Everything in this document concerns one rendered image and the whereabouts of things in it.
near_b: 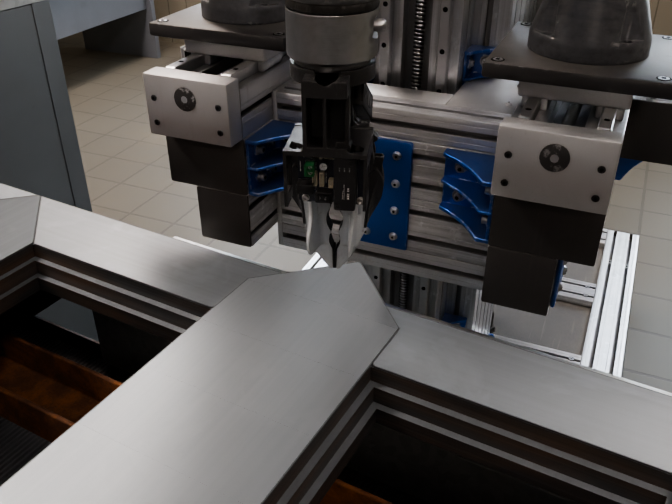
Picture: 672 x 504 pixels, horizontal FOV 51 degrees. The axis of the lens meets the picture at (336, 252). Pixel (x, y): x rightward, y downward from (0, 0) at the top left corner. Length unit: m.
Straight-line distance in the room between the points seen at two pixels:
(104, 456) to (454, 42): 0.76
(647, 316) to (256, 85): 1.62
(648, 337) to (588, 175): 1.45
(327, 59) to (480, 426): 0.33
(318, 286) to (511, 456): 0.26
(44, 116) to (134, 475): 1.01
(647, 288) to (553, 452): 1.89
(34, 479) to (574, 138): 0.63
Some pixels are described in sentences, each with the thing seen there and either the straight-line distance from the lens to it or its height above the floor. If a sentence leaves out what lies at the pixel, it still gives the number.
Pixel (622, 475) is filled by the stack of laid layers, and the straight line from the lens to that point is 0.63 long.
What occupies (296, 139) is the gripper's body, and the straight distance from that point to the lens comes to 0.61.
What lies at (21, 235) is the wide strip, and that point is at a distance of 0.93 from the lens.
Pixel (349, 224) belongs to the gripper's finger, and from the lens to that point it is 0.67.
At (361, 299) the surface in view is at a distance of 0.73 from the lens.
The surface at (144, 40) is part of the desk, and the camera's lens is 4.77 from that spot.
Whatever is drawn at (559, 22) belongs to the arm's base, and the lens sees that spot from 0.94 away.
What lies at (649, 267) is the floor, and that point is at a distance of 2.61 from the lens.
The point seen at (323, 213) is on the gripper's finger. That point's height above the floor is 0.97.
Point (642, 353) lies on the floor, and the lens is 2.20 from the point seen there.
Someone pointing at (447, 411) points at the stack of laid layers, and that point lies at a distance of 0.64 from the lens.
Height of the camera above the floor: 1.29
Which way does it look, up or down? 32 degrees down
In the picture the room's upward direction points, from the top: straight up
